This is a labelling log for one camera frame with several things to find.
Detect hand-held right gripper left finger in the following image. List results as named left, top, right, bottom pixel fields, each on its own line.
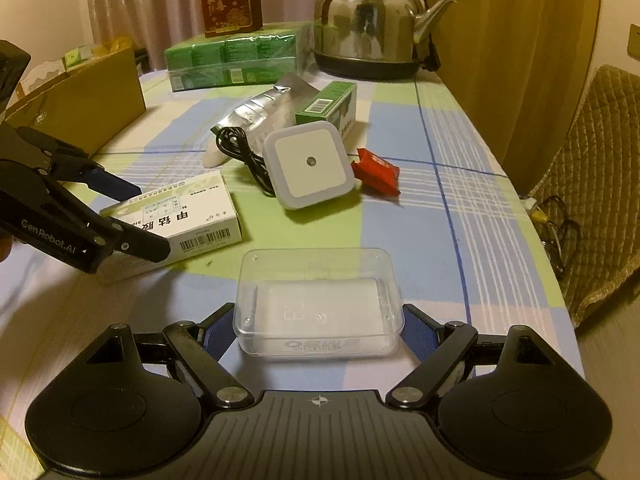
left=87, top=302, right=253, bottom=408

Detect quilted chair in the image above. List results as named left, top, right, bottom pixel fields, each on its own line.
left=529, top=65, right=640, bottom=327

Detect brown wooden door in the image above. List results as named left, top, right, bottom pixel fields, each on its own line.
left=429, top=0, right=602, bottom=197

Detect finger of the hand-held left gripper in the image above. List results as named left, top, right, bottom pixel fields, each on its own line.
left=42, top=176, right=171, bottom=264
left=17, top=128, right=144, bottom=202

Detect clear plastic container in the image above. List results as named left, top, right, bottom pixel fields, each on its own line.
left=235, top=247, right=405, bottom=359

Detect white square night light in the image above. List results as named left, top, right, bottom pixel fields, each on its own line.
left=263, top=121, right=357, bottom=211

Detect small green box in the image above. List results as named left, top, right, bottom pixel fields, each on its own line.
left=294, top=81, right=359, bottom=137

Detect white medicine box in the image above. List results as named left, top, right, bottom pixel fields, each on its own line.
left=97, top=170, right=244, bottom=286

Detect silver foil pouch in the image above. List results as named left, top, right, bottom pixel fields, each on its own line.
left=212, top=72, right=322, bottom=147

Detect tangled floor cables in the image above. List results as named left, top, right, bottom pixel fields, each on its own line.
left=520, top=192, right=584, bottom=274

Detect beige curtain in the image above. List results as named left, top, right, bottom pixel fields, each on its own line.
left=85, top=0, right=362, bottom=72

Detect checked tablecloth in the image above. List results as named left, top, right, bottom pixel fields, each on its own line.
left=0, top=21, right=587, bottom=466

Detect red snack packet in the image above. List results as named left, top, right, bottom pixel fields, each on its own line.
left=350, top=148, right=403, bottom=196

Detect white paper item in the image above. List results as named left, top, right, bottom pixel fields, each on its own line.
left=21, top=60, right=69, bottom=97

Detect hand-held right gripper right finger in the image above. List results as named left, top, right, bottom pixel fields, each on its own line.
left=387, top=304, right=556, bottom=408

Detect green tissue pack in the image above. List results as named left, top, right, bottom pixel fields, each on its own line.
left=164, top=22, right=316, bottom=93

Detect steel kettle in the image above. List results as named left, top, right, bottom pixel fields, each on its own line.
left=312, top=0, right=457, bottom=81

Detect green packet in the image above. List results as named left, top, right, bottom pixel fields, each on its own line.
left=62, top=37, right=136, bottom=69

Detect black cable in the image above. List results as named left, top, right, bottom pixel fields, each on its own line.
left=211, top=125, right=279, bottom=197

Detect brown cardboard box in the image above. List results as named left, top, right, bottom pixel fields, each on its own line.
left=0, top=47, right=147, bottom=157

